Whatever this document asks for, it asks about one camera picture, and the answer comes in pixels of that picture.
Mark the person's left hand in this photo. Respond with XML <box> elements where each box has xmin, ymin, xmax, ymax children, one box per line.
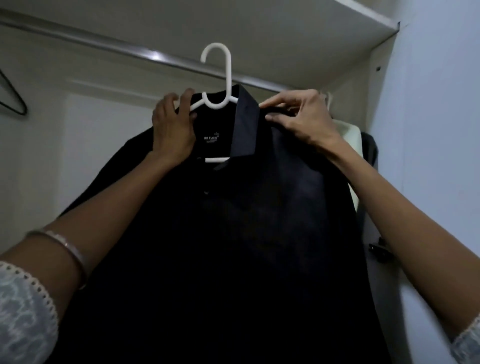
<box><xmin>151</xmin><ymin>88</ymin><xmax>198</xmax><ymax>166</ymax></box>

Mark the person's right hand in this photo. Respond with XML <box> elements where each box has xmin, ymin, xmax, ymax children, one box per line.
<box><xmin>259</xmin><ymin>89</ymin><xmax>343</xmax><ymax>155</ymax></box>

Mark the white plastic hanger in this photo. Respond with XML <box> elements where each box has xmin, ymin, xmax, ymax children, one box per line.
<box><xmin>188</xmin><ymin>42</ymin><xmax>241</xmax><ymax>164</ymax></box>

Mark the black polo shirt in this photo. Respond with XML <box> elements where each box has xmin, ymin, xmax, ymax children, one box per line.
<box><xmin>47</xmin><ymin>84</ymin><xmax>392</xmax><ymax>364</ymax></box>

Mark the person's left forearm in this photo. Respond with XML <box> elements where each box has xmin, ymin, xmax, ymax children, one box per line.
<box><xmin>0</xmin><ymin>150</ymin><xmax>181</xmax><ymax>295</ymax></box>

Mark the person's right forearm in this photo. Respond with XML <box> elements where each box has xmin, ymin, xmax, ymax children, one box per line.
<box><xmin>325</xmin><ymin>139</ymin><xmax>480</xmax><ymax>340</ymax></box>

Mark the white hanging garment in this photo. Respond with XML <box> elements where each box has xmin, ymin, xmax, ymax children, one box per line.
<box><xmin>322</xmin><ymin>90</ymin><xmax>363</xmax><ymax>211</ymax></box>

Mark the white closet shelf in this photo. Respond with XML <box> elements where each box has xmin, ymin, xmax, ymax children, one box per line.
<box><xmin>0</xmin><ymin>0</ymin><xmax>400</xmax><ymax>92</ymax></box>

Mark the grey hanging garment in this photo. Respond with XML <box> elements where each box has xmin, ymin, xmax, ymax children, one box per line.
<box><xmin>356</xmin><ymin>132</ymin><xmax>380</xmax><ymax>241</ymax></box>

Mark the metal closet rod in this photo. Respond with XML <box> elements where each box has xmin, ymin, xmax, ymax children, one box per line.
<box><xmin>0</xmin><ymin>9</ymin><xmax>302</xmax><ymax>93</ymax></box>

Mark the silver bangle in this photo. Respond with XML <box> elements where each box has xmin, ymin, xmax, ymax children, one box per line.
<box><xmin>24</xmin><ymin>229</ymin><xmax>89</xmax><ymax>291</ymax></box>

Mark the white lace sleeve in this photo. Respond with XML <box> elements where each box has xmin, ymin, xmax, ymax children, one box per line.
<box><xmin>450</xmin><ymin>314</ymin><xmax>480</xmax><ymax>364</ymax></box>
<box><xmin>0</xmin><ymin>260</ymin><xmax>60</xmax><ymax>364</ymax></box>

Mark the black wire hanger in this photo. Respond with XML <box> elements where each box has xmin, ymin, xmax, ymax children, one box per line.
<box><xmin>0</xmin><ymin>67</ymin><xmax>29</xmax><ymax>116</ymax></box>

